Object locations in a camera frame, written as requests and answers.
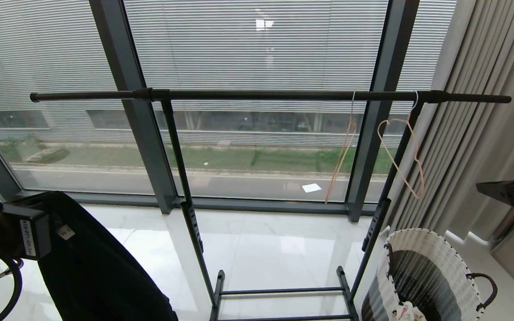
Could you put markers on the cream printed garment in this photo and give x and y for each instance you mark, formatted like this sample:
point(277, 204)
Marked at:
point(406, 312)

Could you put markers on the black garment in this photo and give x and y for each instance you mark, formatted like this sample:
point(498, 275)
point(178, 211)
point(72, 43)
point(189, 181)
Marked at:
point(96, 267)

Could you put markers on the black clothes rack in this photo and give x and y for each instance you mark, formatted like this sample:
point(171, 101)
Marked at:
point(261, 95)

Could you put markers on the white laundry basket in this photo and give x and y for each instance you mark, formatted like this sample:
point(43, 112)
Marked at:
point(440, 263)

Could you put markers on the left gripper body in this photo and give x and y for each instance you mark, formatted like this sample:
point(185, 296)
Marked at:
point(11, 232)

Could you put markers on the window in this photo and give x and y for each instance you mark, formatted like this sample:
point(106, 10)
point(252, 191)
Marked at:
point(248, 53)

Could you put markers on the beige curtain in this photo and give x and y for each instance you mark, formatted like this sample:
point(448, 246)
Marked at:
point(475, 111)

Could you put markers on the pink clothes hanger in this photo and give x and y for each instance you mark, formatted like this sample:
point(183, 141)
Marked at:
point(416, 151)
point(340, 165)

